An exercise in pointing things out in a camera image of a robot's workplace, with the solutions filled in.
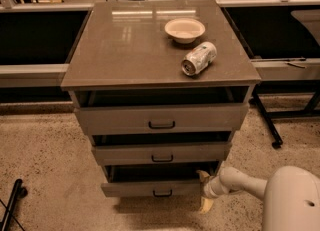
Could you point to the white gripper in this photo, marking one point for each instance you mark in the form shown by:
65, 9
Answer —
210, 189

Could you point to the grey bottom drawer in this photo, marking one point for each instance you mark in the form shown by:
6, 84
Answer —
156, 180

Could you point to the grey drawer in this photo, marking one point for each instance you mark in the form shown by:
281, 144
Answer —
161, 153
156, 180
160, 119

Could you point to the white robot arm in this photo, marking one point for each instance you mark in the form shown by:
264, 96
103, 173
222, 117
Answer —
290, 196

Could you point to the grey middle drawer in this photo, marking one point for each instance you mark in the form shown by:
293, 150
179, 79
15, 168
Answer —
161, 153

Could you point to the grey top drawer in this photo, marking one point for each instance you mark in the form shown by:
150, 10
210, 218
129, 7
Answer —
160, 119

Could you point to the grey drawer cabinet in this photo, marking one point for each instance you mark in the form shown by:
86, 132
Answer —
125, 59

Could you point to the black stand leg right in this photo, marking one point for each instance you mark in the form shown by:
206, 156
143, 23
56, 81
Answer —
310, 110

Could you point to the black stand leg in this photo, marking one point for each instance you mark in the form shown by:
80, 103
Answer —
310, 110
18, 192

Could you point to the silver soda can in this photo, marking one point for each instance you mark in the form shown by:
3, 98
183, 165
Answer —
199, 59

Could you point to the white paper bowl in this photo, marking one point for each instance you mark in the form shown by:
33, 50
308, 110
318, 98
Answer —
184, 30

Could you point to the black stand leg left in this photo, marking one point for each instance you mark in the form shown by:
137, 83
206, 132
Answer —
18, 192

